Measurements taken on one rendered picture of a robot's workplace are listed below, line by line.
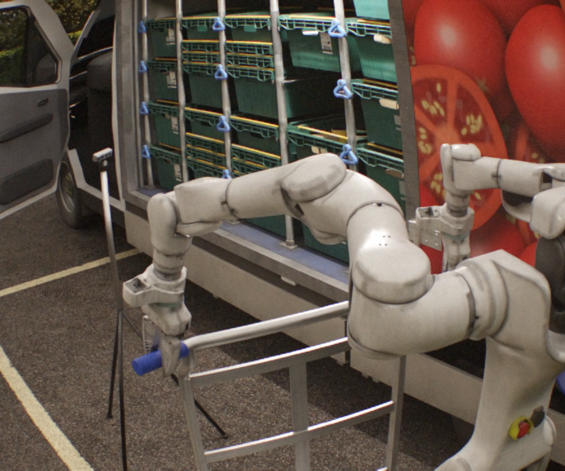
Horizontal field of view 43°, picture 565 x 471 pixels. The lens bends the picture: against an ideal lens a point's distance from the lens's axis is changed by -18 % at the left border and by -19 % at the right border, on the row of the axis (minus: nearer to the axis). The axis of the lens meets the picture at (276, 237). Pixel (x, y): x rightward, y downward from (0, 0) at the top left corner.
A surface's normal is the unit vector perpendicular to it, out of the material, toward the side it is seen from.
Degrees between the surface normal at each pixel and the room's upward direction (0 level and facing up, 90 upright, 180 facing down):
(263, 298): 90
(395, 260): 17
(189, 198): 86
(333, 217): 110
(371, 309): 93
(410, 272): 31
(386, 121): 91
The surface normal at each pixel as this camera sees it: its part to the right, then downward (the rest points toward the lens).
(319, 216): -0.69, 0.63
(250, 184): -0.64, -0.31
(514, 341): -0.63, 0.46
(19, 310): -0.07, -0.94
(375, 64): -0.81, 0.26
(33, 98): 0.85, 0.13
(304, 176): -0.51, -0.66
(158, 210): -0.64, 0.23
